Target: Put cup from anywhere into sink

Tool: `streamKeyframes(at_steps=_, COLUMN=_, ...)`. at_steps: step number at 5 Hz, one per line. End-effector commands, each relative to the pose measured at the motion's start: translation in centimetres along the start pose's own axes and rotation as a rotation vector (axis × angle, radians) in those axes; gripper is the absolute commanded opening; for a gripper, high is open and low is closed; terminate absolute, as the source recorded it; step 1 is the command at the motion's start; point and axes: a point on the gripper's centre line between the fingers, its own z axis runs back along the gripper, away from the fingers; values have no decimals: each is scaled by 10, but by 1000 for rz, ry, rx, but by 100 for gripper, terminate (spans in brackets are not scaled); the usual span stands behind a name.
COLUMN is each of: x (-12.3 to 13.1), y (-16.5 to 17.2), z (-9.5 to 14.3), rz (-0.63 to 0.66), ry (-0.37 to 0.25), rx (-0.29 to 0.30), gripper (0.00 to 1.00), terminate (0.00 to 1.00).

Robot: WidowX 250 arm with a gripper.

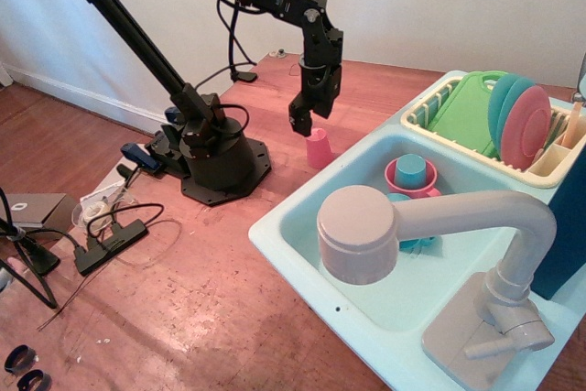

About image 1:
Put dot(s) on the green cutting board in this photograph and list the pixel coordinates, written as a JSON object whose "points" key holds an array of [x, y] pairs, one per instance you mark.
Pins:
{"points": [[463, 117]]}

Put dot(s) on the black power plug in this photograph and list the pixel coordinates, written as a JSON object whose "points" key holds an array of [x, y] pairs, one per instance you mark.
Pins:
{"points": [[43, 261]]}

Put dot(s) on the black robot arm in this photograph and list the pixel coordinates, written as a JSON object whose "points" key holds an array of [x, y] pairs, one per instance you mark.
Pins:
{"points": [[209, 150]]}

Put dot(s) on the pink bowl in sink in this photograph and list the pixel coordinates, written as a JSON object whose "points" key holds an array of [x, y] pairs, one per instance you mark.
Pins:
{"points": [[428, 190]]}

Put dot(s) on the light blue toy sink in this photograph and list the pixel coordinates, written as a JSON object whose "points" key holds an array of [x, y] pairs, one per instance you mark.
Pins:
{"points": [[409, 315]]}

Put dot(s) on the grey box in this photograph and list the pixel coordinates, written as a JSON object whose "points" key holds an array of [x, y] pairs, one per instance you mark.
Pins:
{"points": [[44, 216]]}

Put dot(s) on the pink plastic cup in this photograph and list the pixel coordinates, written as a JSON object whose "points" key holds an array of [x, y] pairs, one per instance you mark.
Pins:
{"points": [[318, 149]]}

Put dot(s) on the dark blue sink backboard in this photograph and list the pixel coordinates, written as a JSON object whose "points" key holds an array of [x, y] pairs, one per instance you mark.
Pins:
{"points": [[567, 254]]}

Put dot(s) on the black usb hub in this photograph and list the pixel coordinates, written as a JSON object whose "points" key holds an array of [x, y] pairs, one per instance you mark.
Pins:
{"points": [[99, 253]]}

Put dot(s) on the teal plate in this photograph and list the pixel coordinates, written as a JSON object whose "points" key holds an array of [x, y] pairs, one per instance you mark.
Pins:
{"points": [[520, 85], [497, 98]]}

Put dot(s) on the teal cup behind faucet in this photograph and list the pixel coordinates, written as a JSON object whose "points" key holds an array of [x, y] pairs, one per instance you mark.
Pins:
{"points": [[409, 244]]}

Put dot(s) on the pink plate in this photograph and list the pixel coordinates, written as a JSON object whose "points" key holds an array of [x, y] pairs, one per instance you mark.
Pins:
{"points": [[526, 128]]}

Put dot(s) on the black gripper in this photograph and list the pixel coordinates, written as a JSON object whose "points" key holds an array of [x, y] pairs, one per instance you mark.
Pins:
{"points": [[320, 86]]}

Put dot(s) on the cream dish rack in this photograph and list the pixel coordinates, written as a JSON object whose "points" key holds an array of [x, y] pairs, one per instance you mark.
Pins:
{"points": [[552, 162]]}

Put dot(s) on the blue cup in sink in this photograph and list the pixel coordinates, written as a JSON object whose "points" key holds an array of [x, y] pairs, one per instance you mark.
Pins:
{"points": [[410, 172]]}

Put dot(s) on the orange utensil in rack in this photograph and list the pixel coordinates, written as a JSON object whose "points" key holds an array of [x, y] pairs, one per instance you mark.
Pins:
{"points": [[572, 124]]}

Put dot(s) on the clear plastic bag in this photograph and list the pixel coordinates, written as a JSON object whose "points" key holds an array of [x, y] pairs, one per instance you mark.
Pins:
{"points": [[100, 202]]}

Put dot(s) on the blue clamp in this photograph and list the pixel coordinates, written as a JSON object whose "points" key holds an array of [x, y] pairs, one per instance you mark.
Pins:
{"points": [[142, 158]]}

